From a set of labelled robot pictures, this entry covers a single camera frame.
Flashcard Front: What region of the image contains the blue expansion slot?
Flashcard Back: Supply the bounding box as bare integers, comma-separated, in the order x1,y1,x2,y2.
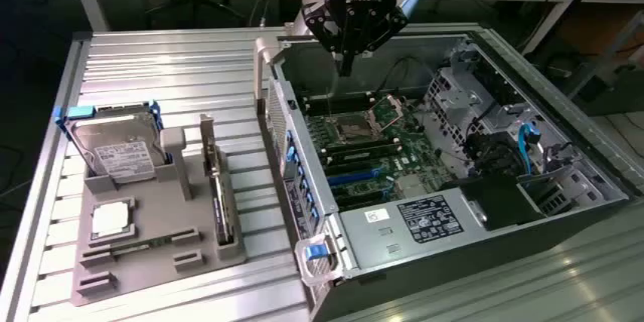
327,169,385,187

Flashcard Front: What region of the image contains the metal disk bay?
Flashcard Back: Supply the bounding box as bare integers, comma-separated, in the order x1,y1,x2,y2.
518,159,630,221

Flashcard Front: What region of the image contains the RAM stick with black label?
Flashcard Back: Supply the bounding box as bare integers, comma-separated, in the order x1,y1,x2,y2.
325,144,399,161

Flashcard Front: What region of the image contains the black graphics card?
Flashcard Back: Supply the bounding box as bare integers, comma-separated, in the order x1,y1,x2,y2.
199,112,238,246

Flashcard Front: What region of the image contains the silver chipset heatsink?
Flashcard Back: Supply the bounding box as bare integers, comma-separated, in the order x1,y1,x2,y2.
397,176,429,197

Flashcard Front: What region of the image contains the green motherboard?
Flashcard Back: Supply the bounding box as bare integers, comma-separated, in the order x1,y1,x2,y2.
302,91,458,212

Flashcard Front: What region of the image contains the hard disk in blue caddy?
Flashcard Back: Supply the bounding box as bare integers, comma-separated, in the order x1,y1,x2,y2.
54,100,175,186

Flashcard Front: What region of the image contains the long black expansion slot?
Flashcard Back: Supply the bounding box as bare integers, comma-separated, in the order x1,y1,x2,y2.
335,188,387,206
327,159,389,173

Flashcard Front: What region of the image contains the open black PC case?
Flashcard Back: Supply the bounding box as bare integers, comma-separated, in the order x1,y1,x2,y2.
254,23,637,322

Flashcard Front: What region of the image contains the dark grey box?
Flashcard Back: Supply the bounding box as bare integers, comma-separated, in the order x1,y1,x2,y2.
583,65,644,115

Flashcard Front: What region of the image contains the metal socket cover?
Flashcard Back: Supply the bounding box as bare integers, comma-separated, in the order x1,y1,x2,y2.
367,94,409,130

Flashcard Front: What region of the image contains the silver CPU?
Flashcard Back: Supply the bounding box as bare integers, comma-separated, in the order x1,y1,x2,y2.
93,203,134,238

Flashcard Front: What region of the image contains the blue wire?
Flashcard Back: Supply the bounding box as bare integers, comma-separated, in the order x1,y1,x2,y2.
515,121,543,176

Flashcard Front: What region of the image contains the black wire bundle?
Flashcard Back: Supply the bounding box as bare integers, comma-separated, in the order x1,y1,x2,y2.
466,135,519,179

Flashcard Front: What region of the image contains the grey power supply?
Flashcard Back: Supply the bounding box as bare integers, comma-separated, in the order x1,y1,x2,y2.
339,186,493,268

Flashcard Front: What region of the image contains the silver drive cage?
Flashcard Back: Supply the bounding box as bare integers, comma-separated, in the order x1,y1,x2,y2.
425,44,525,167

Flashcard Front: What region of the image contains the thin metal locking lever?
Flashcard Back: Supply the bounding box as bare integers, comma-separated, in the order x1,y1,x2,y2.
325,86,337,121

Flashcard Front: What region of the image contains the green RAM stick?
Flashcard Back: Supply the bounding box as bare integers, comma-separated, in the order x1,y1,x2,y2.
109,237,175,253

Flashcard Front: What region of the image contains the grey plastic parts rack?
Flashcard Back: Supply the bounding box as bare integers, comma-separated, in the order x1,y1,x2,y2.
73,127,249,308

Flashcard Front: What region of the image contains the black plastic air duct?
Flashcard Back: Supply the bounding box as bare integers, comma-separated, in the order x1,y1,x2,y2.
461,176,549,231

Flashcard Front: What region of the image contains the CPU socket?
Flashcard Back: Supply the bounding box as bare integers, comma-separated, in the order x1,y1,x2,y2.
335,112,377,138

